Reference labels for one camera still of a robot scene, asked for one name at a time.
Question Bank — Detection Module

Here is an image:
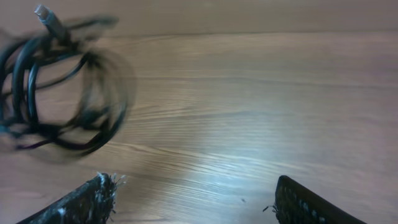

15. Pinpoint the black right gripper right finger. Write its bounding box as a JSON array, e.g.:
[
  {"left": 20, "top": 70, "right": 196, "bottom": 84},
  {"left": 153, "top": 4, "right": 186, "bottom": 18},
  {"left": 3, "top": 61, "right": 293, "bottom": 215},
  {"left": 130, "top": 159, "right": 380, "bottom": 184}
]
[{"left": 263, "top": 175, "right": 365, "bottom": 224}]

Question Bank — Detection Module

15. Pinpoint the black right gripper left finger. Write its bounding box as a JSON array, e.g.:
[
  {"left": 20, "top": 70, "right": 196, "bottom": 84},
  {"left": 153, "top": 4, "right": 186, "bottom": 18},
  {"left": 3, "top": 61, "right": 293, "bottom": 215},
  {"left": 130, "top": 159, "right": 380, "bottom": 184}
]
[{"left": 17, "top": 172, "right": 126, "bottom": 224}]

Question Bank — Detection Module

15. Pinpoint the black cable with USB-A plug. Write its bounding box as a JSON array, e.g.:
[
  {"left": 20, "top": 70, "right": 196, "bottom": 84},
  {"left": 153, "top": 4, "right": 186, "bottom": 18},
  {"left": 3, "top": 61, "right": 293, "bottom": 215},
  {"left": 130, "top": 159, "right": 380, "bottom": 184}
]
[{"left": 0, "top": 4, "right": 119, "bottom": 138}]

